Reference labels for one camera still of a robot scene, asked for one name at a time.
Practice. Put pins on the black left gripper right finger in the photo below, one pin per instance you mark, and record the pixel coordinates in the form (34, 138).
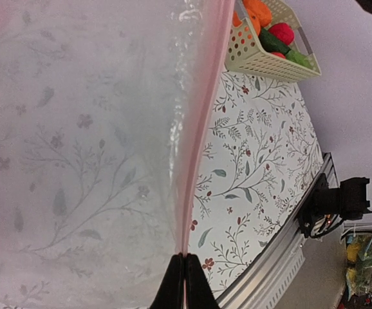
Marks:
(197, 290)

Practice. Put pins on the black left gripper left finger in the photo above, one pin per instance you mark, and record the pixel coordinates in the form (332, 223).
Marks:
(170, 294)

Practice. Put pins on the clear zip top bag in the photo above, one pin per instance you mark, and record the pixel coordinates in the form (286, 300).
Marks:
(103, 113)

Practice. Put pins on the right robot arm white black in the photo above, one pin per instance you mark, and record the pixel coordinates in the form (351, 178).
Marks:
(355, 198)

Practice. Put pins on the floral pattern table mat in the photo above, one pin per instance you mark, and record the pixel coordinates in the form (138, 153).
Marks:
(260, 156)

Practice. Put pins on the beige perforated plastic basket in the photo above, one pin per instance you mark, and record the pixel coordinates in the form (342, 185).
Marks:
(245, 53)

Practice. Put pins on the red carrot toy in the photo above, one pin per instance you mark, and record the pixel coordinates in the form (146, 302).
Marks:
(278, 54)

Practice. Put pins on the green cucumber toy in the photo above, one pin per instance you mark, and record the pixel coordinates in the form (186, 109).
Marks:
(271, 43)

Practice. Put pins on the red strawberry toy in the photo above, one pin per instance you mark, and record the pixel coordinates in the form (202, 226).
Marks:
(282, 33)

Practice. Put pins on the orange tangerine rear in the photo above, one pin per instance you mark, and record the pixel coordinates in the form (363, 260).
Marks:
(258, 10)

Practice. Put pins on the front aluminium rail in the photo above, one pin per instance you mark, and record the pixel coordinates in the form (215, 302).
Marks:
(269, 276)

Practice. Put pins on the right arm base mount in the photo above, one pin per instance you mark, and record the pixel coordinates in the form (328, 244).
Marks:
(319, 213)

